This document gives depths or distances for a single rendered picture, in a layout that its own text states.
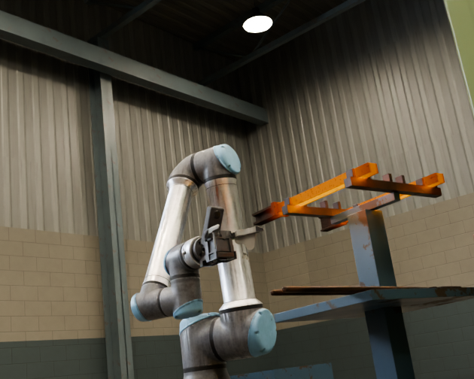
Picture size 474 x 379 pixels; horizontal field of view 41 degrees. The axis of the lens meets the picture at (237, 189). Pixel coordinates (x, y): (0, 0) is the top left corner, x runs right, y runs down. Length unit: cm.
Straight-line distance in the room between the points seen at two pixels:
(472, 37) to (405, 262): 954
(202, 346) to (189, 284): 36
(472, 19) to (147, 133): 990
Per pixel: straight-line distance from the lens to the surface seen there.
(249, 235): 180
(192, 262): 188
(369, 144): 1157
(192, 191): 230
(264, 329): 216
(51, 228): 943
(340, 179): 145
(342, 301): 134
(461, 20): 156
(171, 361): 1041
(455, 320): 1062
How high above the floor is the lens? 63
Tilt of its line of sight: 17 degrees up
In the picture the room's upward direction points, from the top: 8 degrees counter-clockwise
